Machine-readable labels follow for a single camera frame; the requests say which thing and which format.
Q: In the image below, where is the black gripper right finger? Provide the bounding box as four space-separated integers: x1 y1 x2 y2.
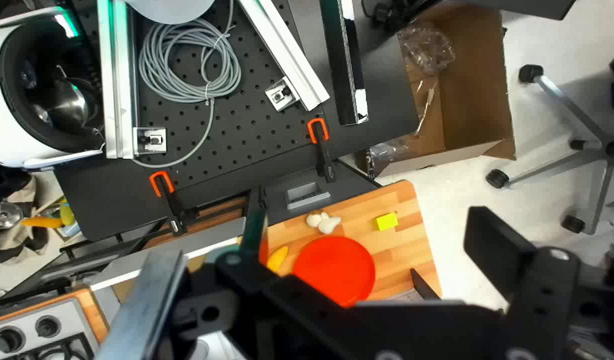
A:
465 207 582 360

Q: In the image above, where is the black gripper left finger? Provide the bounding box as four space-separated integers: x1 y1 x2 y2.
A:
215 189 362 360

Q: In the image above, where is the yellow toy vegetable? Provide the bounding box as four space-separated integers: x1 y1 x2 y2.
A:
264 244 292 277

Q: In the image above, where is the white toy garlic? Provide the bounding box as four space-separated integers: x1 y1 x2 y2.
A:
305 210 343 237

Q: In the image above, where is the orange plastic plate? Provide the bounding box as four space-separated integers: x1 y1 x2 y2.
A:
292 237 378 311

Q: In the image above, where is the black perforated breadboard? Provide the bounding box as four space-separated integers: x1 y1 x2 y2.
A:
128 0 362 193

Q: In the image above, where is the wooden play kitchen countertop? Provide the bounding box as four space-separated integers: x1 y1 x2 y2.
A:
0 178 445 346

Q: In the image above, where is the grey office chair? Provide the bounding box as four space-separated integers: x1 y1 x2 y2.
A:
484 52 614 237

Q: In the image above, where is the yellow-green toy block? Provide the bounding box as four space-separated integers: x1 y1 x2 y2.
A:
375 210 401 235

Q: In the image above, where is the brown cardboard box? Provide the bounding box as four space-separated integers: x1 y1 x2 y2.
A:
369 3 518 178

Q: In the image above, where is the wooden box of toys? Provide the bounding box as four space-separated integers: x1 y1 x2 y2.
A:
18 197 85 244

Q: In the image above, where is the crumpled clear plastic wrap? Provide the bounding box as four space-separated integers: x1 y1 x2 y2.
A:
395 23 459 77

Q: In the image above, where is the pale grey round disc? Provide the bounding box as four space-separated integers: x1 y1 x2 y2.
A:
125 0 219 27

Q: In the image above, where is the grey toy stove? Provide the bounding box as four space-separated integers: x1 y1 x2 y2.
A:
0 297 98 360

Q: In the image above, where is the small metal pot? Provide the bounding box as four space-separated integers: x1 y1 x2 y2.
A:
0 198 26 237

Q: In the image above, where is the orange handled bar clamp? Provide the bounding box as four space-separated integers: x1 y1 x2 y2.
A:
147 169 191 237
305 117 340 184

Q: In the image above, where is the aluminium extrusion with bracket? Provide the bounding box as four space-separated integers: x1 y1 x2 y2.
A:
95 0 170 163
238 0 332 115

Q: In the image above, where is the grey coiled cable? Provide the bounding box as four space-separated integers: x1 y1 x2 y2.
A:
130 0 244 171

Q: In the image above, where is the black and white rail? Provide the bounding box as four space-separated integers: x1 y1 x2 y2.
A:
319 0 372 128

